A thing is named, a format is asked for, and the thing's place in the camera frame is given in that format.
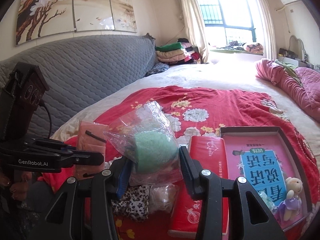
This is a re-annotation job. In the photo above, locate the pink item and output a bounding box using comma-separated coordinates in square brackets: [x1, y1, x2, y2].
[149, 184, 179, 214]

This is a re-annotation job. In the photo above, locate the pink quilted comforter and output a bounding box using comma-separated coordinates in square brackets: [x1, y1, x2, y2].
[255, 59, 319, 122]

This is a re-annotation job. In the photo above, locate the small bear purple ribbon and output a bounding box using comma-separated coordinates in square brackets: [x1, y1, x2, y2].
[274, 177, 303, 224]

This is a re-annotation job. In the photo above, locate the cream curtain right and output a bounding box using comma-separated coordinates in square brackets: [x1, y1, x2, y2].
[256, 0, 277, 60]

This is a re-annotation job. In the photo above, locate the leopard print scrunchie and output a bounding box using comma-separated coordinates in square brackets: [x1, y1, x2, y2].
[112, 185, 150, 222]

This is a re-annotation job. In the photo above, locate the red tissue pack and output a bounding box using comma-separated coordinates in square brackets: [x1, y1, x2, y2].
[168, 136, 228, 239]

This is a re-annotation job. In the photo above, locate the heart shaped mirror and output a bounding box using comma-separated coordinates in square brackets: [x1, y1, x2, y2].
[288, 35, 308, 62]

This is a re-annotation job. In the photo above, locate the grey tray with pink book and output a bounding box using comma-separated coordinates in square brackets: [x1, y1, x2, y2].
[220, 126, 312, 231]

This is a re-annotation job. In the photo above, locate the grey quilted headboard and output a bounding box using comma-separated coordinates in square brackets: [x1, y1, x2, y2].
[1, 34, 156, 137]

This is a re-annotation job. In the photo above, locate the beige bed sheet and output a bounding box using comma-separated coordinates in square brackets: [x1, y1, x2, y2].
[52, 60, 319, 159]

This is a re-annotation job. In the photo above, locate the black cable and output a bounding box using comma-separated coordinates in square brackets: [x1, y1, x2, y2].
[39, 101, 53, 139]

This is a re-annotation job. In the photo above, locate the cream curtain left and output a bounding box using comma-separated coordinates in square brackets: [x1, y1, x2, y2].
[181, 0, 209, 63]

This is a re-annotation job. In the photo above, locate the cream curtain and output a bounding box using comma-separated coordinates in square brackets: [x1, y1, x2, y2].
[256, 0, 277, 60]
[181, 0, 209, 63]

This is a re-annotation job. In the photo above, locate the person's hand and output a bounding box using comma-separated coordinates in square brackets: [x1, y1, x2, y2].
[1, 172, 32, 201]

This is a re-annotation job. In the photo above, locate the stack of folded blankets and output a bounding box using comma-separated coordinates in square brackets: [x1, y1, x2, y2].
[155, 38, 202, 66]

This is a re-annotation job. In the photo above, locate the window with dark frame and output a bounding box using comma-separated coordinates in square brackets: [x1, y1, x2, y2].
[197, 0, 257, 48]

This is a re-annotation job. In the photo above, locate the folded blanket on windowsill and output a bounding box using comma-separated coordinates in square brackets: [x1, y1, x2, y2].
[242, 42, 264, 55]

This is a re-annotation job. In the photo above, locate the green sponge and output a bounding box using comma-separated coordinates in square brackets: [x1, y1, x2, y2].
[103, 101, 182, 186]

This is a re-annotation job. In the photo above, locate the small green tissue pack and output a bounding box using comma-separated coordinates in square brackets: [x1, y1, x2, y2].
[258, 190, 276, 211]

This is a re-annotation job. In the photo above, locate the three panel floral painting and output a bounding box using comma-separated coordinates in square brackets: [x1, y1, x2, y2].
[15, 0, 137, 45]

